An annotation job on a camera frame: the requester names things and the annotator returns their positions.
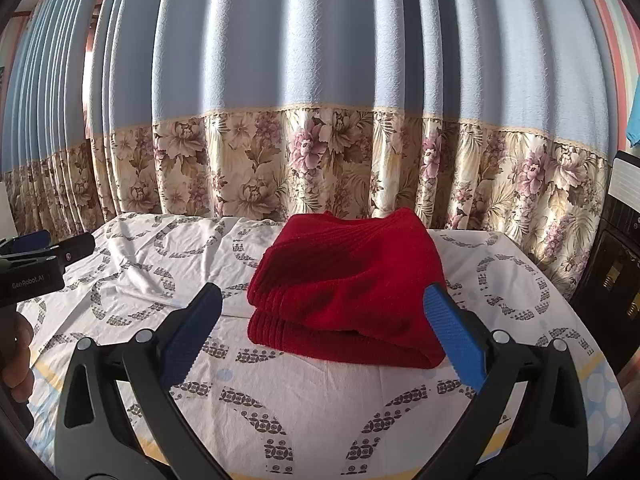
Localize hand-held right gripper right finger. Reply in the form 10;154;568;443
422;282;590;480

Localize white printed bedsheet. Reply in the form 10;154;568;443
15;212;631;480

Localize blue curtain with floral hem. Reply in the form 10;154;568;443
0;0;101;241
82;0;618;301

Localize person's left hand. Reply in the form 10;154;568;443
0;311;37;402

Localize striped hanging cloth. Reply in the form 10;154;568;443
575;0;640;106

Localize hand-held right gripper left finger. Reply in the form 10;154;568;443
54;282;224;480

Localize red knit sweater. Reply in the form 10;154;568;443
246;210;447;370

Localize dark cabinet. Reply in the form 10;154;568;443
570;150;640;376

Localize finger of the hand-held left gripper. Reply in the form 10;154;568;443
0;230;53;261
49;232;96;265

